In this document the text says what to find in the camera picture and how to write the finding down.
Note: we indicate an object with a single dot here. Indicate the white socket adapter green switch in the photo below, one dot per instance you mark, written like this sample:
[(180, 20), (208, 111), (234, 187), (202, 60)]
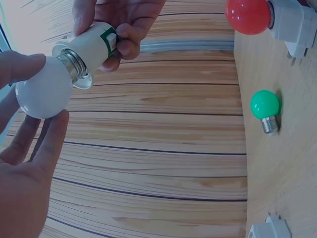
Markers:
[(92, 44)]

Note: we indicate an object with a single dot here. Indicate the person's right thumb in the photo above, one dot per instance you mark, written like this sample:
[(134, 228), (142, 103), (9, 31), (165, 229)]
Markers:
[(83, 17)]

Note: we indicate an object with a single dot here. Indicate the green light bulb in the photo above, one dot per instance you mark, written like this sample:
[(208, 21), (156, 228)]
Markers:
[(265, 104)]

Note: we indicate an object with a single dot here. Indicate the person's left hand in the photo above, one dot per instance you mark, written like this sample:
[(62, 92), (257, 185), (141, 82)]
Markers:
[(22, 188)]

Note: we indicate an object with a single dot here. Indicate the red light bulb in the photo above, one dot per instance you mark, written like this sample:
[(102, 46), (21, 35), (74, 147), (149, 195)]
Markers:
[(248, 16)]

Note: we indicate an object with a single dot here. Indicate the person's right hand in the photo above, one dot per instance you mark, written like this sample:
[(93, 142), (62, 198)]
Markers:
[(128, 12)]

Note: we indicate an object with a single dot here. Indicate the person's left thumb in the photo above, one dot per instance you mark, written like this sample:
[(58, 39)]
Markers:
[(19, 67)]

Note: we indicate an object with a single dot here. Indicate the white light bulb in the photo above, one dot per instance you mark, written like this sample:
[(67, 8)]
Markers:
[(43, 91)]

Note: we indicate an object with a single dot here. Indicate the white plug socket adapter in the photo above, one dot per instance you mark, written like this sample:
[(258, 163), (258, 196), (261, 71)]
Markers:
[(292, 23), (271, 228)]

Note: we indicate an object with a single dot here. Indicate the person's right fingers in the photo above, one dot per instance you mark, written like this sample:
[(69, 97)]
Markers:
[(128, 42)]

